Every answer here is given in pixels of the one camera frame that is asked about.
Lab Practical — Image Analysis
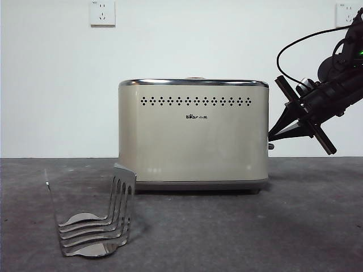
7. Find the cream two-slot toaster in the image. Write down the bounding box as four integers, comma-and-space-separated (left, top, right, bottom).
118, 76, 275, 195

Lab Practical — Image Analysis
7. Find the white wall socket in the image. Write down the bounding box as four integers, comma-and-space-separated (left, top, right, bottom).
335, 3, 356, 29
90, 1, 116, 28

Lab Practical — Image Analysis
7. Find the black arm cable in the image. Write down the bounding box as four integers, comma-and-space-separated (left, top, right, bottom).
276, 24, 353, 86

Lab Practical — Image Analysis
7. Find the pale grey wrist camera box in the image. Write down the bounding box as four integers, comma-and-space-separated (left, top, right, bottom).
296, 78, 323, 96

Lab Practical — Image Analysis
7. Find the shiny metal toast rack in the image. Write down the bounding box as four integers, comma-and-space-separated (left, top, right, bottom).
44, 163, 137, 259

